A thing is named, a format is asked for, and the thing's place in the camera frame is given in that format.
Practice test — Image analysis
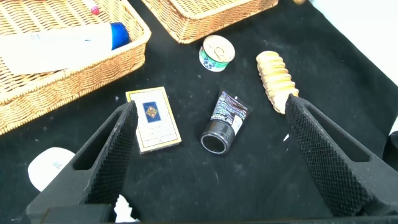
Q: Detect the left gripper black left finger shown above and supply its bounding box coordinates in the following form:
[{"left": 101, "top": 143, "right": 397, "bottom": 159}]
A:
[{"left": 26, "top": 100, "right": 139, "bottom": 223}]

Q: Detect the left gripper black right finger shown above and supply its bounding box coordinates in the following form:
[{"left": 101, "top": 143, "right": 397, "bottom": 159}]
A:
[{"left": 284, "top": 93, "right": 398, "bottom": 218}]

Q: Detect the white brush-tip bottle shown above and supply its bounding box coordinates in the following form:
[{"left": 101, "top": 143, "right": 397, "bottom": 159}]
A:
[{"left": 27, "top": 146, "right": 139, "bottom": 223}]

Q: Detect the ridged long bread loaf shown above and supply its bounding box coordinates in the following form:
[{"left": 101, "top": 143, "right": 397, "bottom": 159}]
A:
[{"left": 255, "top": 50, "right": 300, "bottom": 115}]

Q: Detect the small tin can green label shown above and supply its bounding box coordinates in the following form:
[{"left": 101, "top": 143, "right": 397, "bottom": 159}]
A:
[{"left": 198, "top": 34, "right": 236, "bottom": 73}]

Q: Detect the wicker basket holding toiletries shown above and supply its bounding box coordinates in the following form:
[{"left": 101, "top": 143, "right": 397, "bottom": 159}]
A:
[{"left": 0, "top": 0, "right": 152, "bottom": 136}]

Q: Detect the wicker basket holding food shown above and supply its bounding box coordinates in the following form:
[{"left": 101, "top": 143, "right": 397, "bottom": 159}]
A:
[{"left": 141, "top": 0, "right": 280, "bottom": 45}]

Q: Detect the white gold-edged card box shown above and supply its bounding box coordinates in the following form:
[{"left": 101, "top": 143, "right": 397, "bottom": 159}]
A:
[{"left": 125, "top": 86, "right": 183, "bottom": 156}]

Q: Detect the black table cloth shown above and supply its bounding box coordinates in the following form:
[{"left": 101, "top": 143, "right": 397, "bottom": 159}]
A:
[{"left": 0, "top": 0, "right": 398, "bottom": 224}]

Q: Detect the black cosmetic tube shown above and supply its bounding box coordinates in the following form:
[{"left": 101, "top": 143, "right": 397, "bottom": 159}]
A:
[{"left": 199, "top": 88, "right": 253, "bottom": 156}]

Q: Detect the white bottle blue cap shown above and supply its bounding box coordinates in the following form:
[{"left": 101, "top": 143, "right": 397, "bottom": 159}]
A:
[{"left": 0, "top": 21, "right": 132, "bottom": 77}]

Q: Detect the white pen pink tip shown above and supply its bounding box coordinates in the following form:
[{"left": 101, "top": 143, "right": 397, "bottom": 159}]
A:
[{"left": 83, "top": 0, "right": 101, "bottom": 16}]

